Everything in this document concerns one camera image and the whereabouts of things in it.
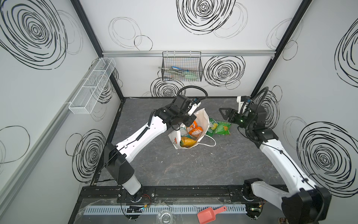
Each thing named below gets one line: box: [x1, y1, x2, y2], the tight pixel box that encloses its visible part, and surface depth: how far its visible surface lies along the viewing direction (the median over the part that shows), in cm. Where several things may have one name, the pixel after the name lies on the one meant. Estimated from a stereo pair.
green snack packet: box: [214, 120, 232, 136], surface depth 97 cm
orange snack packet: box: [186, 120, 203, 137], surface depth 91 cm
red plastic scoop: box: [197, 206, 227, 224], surface depth 68 cm
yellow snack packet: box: [179, 136, 198, 148], surface depth 82 cm
